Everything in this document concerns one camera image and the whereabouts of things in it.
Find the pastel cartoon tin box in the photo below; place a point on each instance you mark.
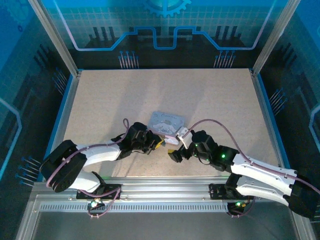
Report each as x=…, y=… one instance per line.
x=165, y=122

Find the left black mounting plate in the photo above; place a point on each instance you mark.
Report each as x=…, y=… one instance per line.
x=112, y=190

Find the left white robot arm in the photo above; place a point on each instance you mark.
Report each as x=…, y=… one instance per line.
x=100, y=153

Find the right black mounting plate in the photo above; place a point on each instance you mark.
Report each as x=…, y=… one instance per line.
x=216, y=191

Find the small padlock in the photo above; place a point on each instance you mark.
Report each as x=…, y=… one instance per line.
x=163, y=143

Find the aluminium side frame rail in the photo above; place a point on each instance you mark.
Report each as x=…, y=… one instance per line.
x=68, y=107
x=262, y=107

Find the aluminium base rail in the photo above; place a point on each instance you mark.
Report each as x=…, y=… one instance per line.
x=162, y=187

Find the black mounting plate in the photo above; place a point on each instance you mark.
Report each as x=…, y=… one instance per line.
x=112, y=190
x=216, y=191

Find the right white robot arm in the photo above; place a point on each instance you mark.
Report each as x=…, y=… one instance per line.
x=262, y=172

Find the aluminium frame post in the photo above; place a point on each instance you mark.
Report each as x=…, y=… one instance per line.
x=57, y=40
x=272, y=40

